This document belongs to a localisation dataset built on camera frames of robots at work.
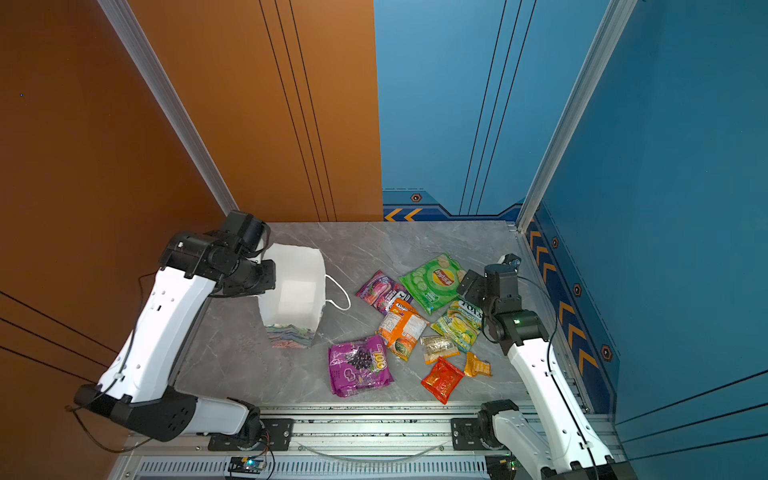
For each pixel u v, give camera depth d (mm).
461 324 892
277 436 738
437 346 868
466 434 725
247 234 532
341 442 729
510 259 668
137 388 382
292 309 917
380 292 966
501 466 696
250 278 553
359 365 795
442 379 806
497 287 548
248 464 708
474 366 835
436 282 1018
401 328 888
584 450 385
